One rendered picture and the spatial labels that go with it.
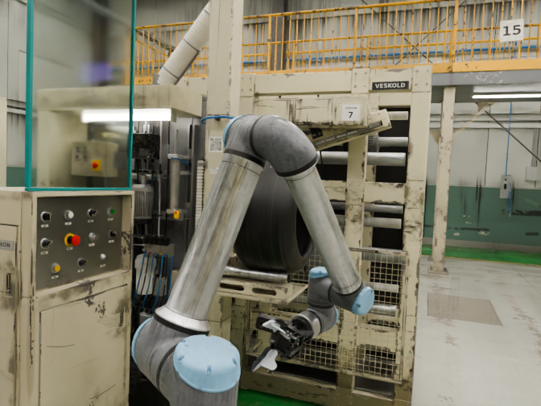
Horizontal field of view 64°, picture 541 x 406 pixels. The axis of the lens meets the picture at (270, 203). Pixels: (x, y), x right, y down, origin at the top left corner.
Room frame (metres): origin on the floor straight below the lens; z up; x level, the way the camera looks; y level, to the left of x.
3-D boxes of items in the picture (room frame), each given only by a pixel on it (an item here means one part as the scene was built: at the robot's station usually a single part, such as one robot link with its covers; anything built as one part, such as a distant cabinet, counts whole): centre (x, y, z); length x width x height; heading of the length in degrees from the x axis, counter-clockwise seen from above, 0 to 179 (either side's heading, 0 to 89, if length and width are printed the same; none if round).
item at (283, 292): (2.02, 0.06, 0.84); 0.36 x 0.09 x 0.06; 70
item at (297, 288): (2.16, 0.01, 0.80); 0.37 x 0.36 x 0.02; 160
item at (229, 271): (2.02, 0.06, 0.90); 0.35 x 0.05 x 0.05; 70
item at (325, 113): (2.39, -0.21, 1.71); 0.61 x 0.25 x 0.15; 70
